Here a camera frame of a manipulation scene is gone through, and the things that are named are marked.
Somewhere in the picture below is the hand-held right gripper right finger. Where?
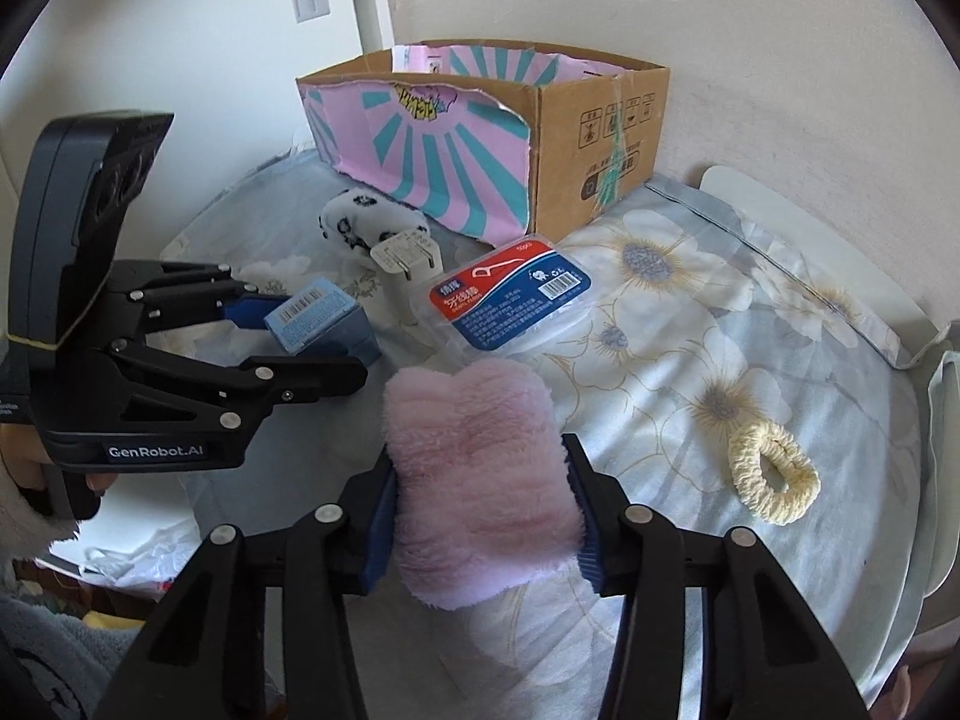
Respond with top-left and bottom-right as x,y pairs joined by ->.
561,433 -> 871,720

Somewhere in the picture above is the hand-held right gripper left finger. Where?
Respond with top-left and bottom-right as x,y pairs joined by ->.
97,450 -> 400,720

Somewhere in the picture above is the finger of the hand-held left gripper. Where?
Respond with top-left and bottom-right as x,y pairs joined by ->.
112,343 -> 370,430
112,261 -> 293,335

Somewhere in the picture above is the small blue box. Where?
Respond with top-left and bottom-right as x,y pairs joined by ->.
264,276 -> 380,370

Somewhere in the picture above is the pink fluffy cloth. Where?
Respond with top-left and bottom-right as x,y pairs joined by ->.
382,358 -> 590,611

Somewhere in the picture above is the person's left hand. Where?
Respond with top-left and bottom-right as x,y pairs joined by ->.
0,424 -> 115,500

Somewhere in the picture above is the black spotted white fuzzy item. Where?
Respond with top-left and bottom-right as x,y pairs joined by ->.
316,190 -> 428,257

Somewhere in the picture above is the white charger plug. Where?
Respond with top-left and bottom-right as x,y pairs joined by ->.
371,229 -> 440,325

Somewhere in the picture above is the cream scrunchie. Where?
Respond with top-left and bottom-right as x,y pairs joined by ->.
727,421 -> 821,527

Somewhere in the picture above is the floral bed sheet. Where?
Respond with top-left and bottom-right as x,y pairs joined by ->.
161,146 -> 935,720

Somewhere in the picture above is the clear box with blue label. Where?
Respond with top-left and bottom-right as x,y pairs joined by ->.
427,235 -> 593,358

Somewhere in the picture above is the white plastic bag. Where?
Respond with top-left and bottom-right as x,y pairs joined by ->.
45,517 -> 203,601

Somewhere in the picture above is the person's grey fleece clothing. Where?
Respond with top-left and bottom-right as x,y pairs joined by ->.
0,555 -> 173,720

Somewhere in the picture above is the cardboard box with pink print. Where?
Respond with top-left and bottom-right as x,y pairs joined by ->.
295,43 -> 672,245

